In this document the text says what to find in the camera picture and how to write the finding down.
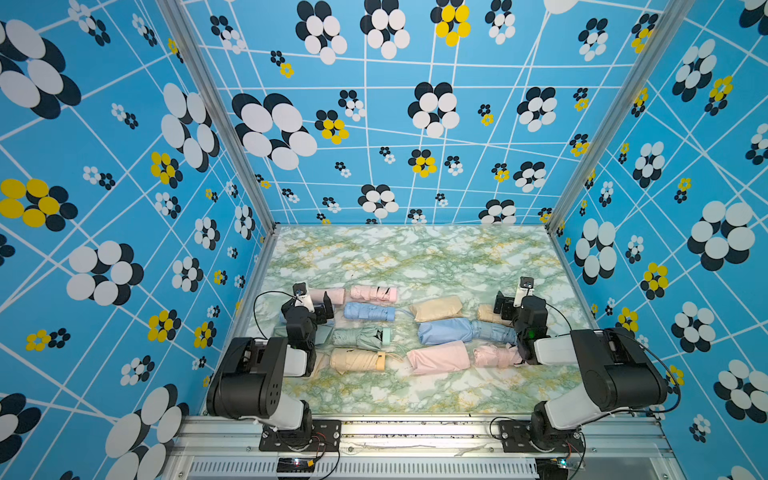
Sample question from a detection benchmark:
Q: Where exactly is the mint green umbrella sleeve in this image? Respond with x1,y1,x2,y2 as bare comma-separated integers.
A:
315,325,334,346

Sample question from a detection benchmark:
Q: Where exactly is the beige sleeved umbrella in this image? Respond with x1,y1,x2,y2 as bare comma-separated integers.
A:
409,296,463,323

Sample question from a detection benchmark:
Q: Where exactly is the pink sleeved umbrella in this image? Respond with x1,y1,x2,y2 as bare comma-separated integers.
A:
309,288,346,305
407,341,471,375

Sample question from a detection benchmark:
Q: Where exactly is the blue sleeved umbrella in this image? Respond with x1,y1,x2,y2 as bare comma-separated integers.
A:
418,318,474,346

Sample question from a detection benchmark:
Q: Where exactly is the beige umbrella sleeve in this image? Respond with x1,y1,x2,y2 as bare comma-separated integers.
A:
311,352,330,378

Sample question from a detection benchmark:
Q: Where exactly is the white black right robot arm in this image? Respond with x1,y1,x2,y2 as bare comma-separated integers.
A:
493,293,668,451

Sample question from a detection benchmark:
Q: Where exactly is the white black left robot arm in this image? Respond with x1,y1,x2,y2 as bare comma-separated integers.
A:
206,284,334,443

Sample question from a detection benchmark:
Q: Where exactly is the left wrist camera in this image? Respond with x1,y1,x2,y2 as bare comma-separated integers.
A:
292,282,315,312

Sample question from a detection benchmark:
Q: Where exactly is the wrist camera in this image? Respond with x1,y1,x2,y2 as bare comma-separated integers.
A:
292,282,315,312
514,276,534,307

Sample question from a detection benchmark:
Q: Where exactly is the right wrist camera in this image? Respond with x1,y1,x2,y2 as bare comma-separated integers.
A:
514,276,534,307

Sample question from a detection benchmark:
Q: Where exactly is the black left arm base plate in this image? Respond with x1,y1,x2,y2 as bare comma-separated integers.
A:
258,419,342,453

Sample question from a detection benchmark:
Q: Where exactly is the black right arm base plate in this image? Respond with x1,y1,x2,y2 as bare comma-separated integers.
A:
492,419,585,456

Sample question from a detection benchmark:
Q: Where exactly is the aluminium front rail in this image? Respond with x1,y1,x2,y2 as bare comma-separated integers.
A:
162,414,684,479

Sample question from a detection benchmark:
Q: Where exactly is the aluminium corner post right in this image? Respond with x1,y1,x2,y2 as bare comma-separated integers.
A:
547,0,695,238

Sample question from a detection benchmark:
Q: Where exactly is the aluminium corner post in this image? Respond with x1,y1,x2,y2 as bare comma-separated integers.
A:
547,0,695,238
157,0,276,237

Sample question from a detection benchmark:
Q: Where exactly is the aluminium corner post left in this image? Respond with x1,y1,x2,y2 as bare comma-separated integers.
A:
157,0,276,237

